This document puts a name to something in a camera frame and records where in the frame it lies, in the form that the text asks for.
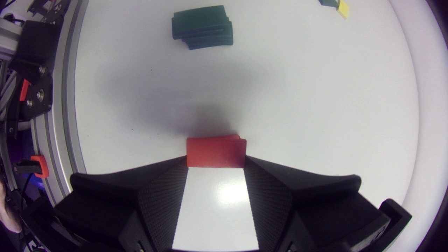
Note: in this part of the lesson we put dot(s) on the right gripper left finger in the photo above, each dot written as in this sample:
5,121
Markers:
147,203

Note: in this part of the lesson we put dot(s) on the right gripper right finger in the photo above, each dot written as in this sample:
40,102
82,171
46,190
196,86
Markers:
297,206

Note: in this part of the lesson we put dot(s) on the red wooden block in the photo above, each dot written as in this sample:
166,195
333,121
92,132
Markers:
216,154

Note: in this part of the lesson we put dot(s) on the person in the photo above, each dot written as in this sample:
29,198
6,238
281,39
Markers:
8,213

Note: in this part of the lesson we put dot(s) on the pile of green wooden blocks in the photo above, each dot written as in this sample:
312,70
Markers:
203,26

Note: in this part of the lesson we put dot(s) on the yellow wooden block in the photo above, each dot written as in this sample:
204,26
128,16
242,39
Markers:
343,8

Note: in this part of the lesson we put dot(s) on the green wooden block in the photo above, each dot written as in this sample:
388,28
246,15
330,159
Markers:
329,2

